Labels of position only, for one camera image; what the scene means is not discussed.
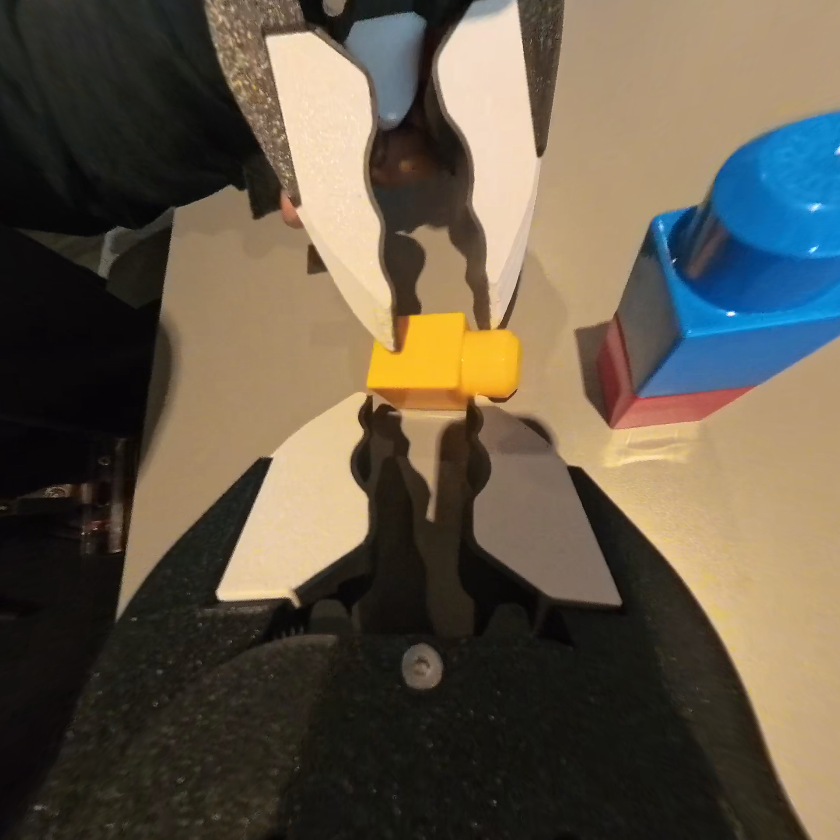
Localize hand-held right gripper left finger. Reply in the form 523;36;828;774
215;392;403;610

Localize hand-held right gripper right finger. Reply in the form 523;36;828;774
465;402;623;608

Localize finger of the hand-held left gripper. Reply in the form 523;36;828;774
264;28;409;354
433;0;543;331

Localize red mega block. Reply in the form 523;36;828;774
596;320;756;431

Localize yellow mega block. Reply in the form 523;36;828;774
365;312;524;412

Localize blue mega block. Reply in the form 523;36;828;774
617;110;840;400

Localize person's left forearm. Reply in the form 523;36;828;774
0;0;266;232

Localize person's left hand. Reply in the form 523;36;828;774
279;123;457;231

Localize person's black pants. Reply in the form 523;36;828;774
0;224;173;454

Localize metal chair frame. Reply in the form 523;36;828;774
0;436;130;557

